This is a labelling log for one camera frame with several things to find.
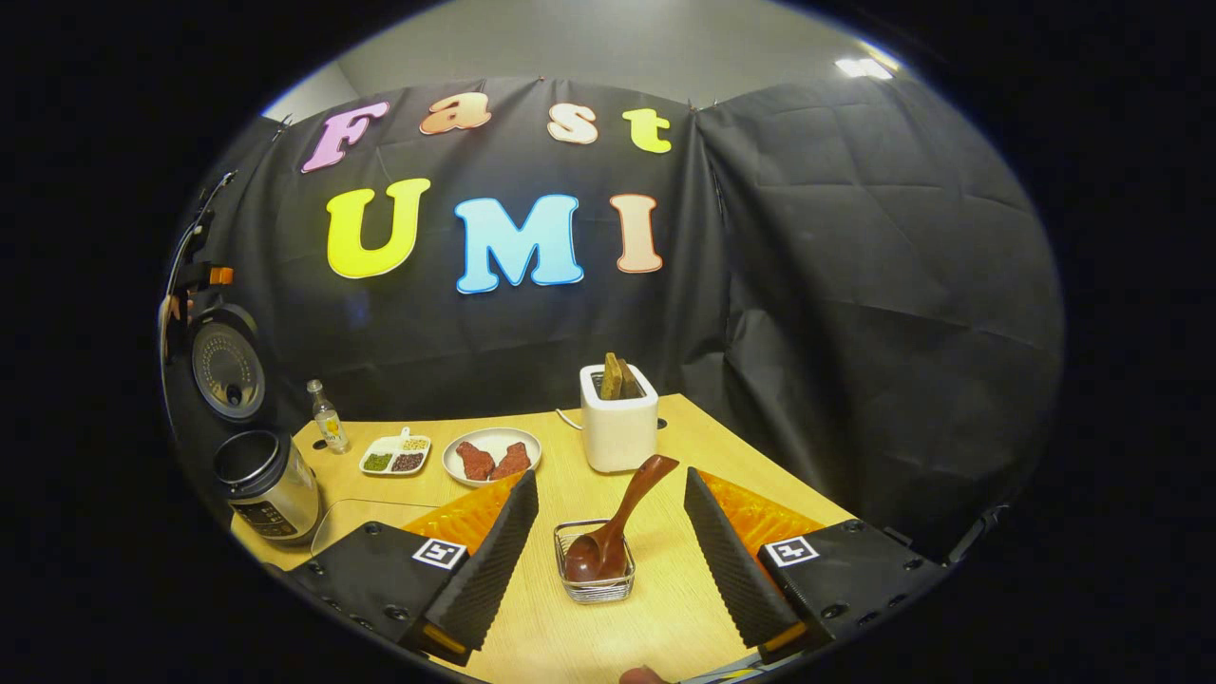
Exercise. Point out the red meat piece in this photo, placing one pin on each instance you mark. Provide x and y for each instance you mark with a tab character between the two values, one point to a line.
513	461
475	463

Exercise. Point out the brown toast slice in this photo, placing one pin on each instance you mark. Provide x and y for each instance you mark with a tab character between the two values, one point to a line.
619	378

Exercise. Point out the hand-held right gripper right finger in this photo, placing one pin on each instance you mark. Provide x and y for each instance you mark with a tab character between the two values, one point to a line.
727	560

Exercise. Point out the white divided bean dish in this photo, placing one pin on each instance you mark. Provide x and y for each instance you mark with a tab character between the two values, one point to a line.
389	463

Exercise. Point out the white round plate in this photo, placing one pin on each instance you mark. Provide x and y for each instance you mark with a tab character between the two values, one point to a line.
494	435

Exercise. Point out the small clear glass bottle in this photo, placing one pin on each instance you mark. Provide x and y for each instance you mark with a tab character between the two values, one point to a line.
330	427

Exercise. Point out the grey silver rice cooker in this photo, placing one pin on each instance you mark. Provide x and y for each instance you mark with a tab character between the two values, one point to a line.
271	494

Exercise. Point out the small ceiling light panel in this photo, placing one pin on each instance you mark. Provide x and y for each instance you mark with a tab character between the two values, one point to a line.
864	68

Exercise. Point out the black backdrop cloth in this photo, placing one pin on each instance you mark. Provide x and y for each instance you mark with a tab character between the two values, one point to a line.
855	285

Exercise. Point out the white toaster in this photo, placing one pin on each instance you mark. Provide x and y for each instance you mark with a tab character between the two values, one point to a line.
619	432

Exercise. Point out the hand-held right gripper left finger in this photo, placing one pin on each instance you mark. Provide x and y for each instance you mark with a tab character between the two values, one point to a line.
494	560

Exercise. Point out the brown wooden spoon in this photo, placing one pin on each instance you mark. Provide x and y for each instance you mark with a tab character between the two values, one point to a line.
598	556

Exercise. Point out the clear glass tray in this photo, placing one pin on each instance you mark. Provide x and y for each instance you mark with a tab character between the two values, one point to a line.
370	508

